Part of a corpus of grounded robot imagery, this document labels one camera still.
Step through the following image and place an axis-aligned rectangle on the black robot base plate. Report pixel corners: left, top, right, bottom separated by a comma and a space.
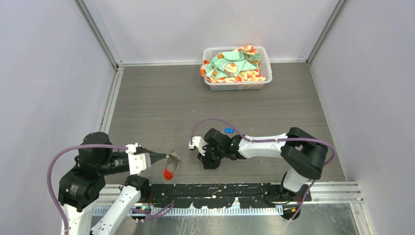
140, 183, 309, 209

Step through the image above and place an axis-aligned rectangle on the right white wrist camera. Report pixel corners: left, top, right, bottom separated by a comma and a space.
188, 136, 208, 156

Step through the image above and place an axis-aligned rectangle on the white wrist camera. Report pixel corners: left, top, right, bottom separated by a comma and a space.
125, 143, 152, 175
188, 136, 208, 156

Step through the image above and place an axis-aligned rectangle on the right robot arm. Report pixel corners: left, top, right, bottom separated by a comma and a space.
188, 127, 328, 201

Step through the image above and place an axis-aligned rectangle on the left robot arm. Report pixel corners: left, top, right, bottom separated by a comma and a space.
53, 132, 168, 235

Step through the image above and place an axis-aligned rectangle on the key with blue tag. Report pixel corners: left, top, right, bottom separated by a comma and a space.
223, 128, 235, 134

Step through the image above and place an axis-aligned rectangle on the white plastic basket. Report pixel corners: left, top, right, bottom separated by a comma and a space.
203, 46, 273, 91

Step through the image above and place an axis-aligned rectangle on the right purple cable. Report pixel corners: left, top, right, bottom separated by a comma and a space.
190, 117, 338, 222

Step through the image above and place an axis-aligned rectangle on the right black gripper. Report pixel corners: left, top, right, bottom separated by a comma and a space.
198, 143, 226, 169

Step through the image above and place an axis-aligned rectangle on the colourful patterned cloth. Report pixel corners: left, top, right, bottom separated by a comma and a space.
200, 45, 266, 83

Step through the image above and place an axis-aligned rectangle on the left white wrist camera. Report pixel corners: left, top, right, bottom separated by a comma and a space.
125, 143, 152, 175

